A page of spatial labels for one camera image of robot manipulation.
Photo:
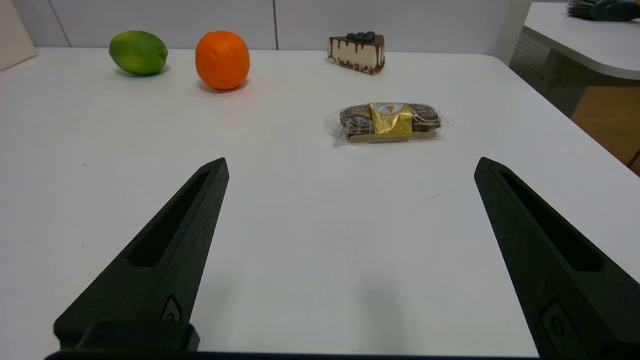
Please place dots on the white side table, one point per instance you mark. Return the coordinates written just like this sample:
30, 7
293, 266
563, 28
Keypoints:
590, 40

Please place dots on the black brush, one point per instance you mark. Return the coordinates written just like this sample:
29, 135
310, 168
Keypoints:
607, 9

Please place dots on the orange fruit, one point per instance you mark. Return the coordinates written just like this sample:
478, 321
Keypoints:
222, 60

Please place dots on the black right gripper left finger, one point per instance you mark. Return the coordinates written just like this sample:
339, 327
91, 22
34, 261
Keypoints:
160, 285

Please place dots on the chocolate cheesecake slice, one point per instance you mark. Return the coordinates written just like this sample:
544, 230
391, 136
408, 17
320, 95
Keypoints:
356, 52

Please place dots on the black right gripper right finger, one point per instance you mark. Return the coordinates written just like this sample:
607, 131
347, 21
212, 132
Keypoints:
565, 290

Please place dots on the wrapped chocolate snack pack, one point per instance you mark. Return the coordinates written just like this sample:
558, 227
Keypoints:
390, 122

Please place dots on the green lime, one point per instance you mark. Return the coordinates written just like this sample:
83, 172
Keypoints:
138, 52

